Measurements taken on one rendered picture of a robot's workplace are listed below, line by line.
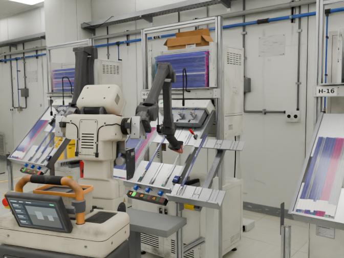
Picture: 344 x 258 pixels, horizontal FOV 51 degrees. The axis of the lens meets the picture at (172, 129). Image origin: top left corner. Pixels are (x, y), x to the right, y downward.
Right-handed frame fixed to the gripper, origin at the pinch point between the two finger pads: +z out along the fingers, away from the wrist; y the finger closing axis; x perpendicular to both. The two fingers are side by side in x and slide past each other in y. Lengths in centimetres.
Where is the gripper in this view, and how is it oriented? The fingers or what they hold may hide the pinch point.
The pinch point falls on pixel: (180, 152)
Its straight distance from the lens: 251.8
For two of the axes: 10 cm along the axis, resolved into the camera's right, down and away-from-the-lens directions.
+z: 4.5, 6.4, 6.2
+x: -4.3, 7.7, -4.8
